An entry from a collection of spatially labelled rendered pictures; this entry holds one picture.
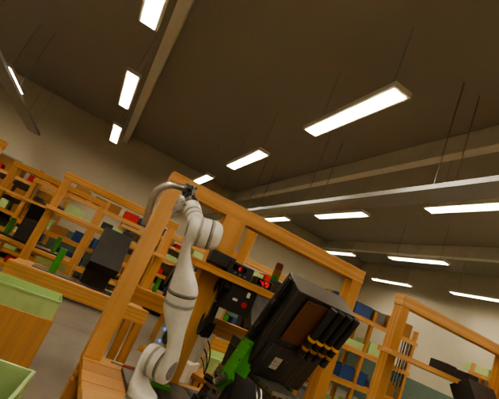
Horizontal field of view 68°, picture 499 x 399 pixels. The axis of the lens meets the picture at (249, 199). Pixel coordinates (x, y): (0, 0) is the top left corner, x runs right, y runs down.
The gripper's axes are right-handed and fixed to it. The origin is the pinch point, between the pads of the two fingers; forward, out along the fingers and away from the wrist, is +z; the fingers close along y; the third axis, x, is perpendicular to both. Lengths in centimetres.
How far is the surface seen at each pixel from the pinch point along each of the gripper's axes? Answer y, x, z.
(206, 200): -21.3, -28.8, 33.7
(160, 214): -34.5, -4.9, 28.0
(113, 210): -401, -106, 571
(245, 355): -55, -48, -44
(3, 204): -587, 106, 766
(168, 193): -24.3, -6.6, 35.6
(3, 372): -54, 51, -55
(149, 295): -75, -12, 7
